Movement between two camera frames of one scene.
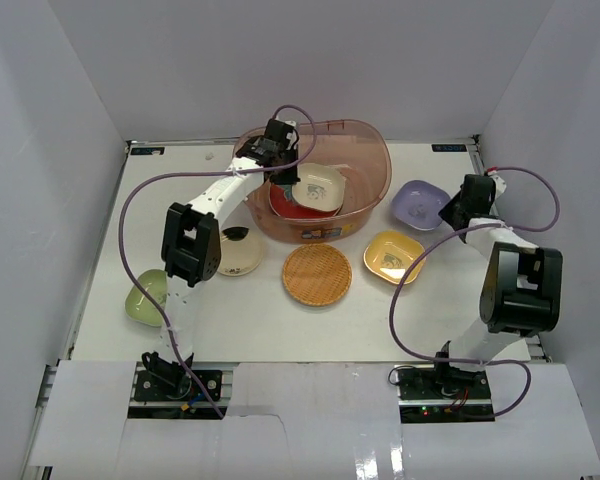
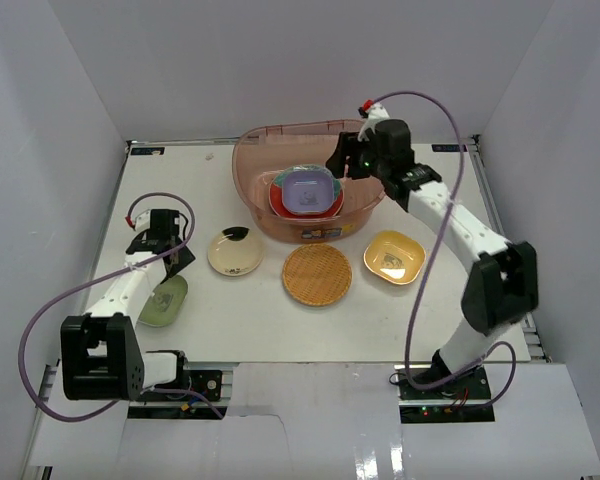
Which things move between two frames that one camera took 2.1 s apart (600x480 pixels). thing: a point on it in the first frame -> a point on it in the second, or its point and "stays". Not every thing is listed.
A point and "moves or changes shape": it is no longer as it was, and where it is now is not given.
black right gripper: x=447 y=213 -> x=343 y=150
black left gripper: x=284 y=170 -> x=178 y=257
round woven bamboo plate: x=317 y=274 stays
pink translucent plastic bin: x=363 y=156 stays
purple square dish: x=417 y=203 moves or changes shape
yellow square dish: x=389 y=255 stays
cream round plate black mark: x=241 y=251 stays
